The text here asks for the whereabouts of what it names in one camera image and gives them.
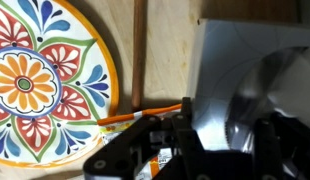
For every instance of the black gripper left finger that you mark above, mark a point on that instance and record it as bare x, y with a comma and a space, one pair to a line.
128, 150

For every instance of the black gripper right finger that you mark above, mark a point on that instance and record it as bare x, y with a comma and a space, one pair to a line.
270, 150

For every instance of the colourful floral ceramic plate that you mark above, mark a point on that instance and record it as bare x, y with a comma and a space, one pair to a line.
25, 83

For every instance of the thin wooden stick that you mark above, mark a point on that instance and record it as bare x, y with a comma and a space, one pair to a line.
138, 50

